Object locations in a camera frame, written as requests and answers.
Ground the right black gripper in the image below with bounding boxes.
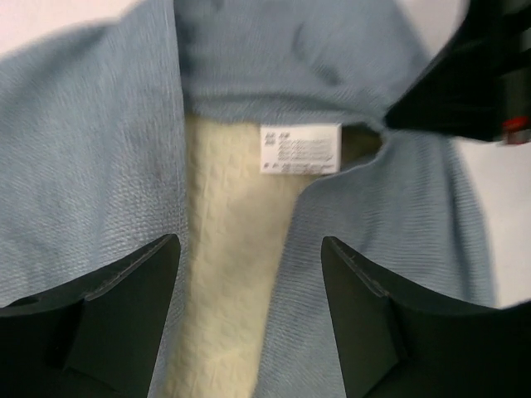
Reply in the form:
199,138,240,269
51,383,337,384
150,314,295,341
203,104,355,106
385,1,530,145

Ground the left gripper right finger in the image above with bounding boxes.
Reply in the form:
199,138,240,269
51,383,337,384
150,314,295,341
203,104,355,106
321,237,530,398

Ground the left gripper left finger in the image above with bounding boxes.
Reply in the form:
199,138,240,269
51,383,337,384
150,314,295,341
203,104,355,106
1,235,181,397

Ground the striped pillowcase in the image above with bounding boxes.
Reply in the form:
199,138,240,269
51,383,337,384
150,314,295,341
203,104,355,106
1,0,495,397

